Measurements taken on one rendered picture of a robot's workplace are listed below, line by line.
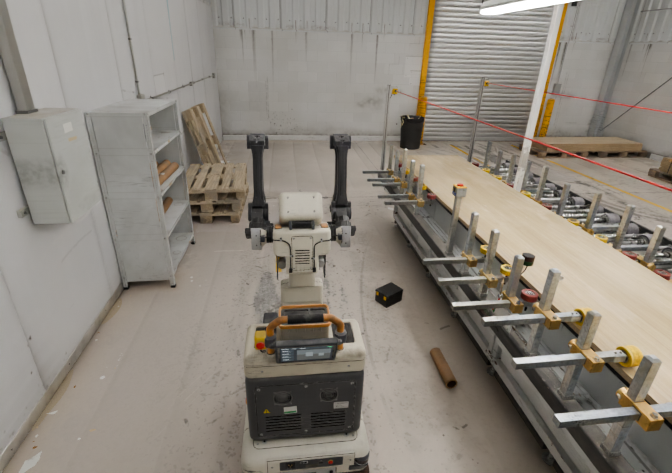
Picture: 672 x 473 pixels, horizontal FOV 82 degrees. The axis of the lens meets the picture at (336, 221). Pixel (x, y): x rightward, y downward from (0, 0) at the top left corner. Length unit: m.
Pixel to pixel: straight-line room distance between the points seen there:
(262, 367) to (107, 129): 2.30
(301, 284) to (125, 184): 1.99
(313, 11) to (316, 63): 1.05
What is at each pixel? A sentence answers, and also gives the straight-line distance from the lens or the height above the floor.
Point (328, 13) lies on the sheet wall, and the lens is 9.58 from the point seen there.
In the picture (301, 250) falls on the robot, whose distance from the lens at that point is 1.85.
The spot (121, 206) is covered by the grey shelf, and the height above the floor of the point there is 0.80.
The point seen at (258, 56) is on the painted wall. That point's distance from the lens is 9.51.
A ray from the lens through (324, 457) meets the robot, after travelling 2.13.
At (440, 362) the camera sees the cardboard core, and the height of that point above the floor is 0.08.
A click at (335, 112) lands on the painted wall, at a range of 9.67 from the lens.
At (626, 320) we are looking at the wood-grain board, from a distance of 2.32.
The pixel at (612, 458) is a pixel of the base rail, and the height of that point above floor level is 0.70.
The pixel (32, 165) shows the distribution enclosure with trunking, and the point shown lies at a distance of 2.68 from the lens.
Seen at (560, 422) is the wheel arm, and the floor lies 0.96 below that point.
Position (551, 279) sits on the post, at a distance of 1.95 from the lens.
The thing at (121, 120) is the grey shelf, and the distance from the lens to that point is 3.40.
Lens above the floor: 2.02
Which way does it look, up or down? 24 degrees down
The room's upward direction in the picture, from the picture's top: 2 degrees clockwise
